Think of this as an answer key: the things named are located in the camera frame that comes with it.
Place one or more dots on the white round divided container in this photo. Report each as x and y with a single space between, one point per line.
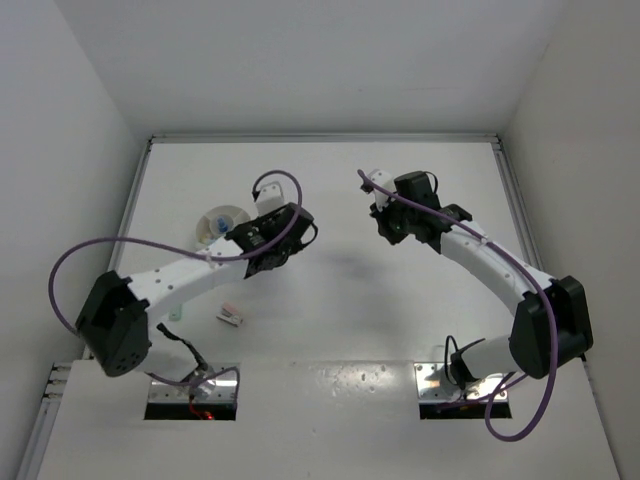
205 235

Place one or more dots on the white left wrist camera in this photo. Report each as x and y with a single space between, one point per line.
268 198

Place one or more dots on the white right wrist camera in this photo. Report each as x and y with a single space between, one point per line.
379 183

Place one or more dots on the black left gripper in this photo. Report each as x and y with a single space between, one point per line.
259 220

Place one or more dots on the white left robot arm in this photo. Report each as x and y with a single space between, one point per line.
122 316

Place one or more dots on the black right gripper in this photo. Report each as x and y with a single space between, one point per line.
392 237

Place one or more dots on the small green highlighter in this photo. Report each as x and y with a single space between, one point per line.
175 313

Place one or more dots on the metal base plate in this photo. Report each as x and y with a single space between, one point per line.
218 386
433 388

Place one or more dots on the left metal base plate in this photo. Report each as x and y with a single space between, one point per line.
218 386

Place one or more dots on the clear blue spray bottle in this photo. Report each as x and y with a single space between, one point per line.
222 224

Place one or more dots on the pink white stapler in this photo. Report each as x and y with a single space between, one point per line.
230 315

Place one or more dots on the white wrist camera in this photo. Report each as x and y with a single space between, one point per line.
268 198
379 183

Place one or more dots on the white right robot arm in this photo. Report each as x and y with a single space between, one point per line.
551 324

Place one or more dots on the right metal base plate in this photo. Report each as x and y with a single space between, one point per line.
433 388

